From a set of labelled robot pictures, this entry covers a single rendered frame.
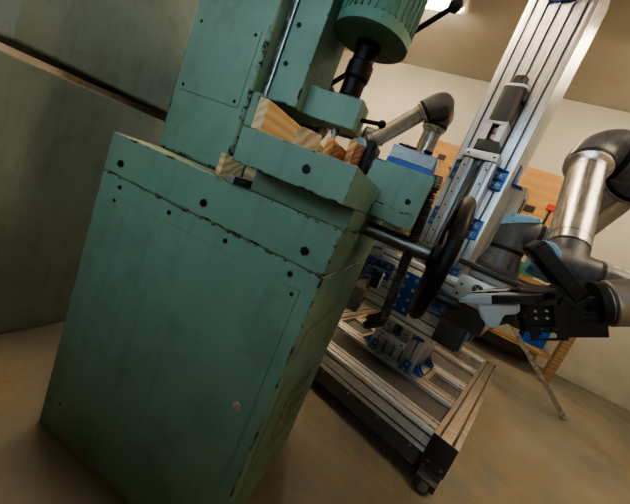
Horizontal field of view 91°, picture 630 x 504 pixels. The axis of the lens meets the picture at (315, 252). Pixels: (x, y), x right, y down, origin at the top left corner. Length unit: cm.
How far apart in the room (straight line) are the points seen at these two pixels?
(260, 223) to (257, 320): 18
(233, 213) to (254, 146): 15
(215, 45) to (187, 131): 20
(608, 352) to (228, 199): 424
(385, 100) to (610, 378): 395
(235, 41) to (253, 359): 69
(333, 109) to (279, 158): 30
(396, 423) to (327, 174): 108
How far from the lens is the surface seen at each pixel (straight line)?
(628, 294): 67
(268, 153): 52
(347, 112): 77
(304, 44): 83
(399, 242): 71
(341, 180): 47
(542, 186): 418
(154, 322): 77
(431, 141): 165
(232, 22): 89
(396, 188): 69
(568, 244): 77
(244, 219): 60
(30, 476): 110
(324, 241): 54
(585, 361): 446
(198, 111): 86
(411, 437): 136
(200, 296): 68
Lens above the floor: 84
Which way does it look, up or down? 10 degrees down
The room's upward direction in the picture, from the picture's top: 22 degrees clockwise
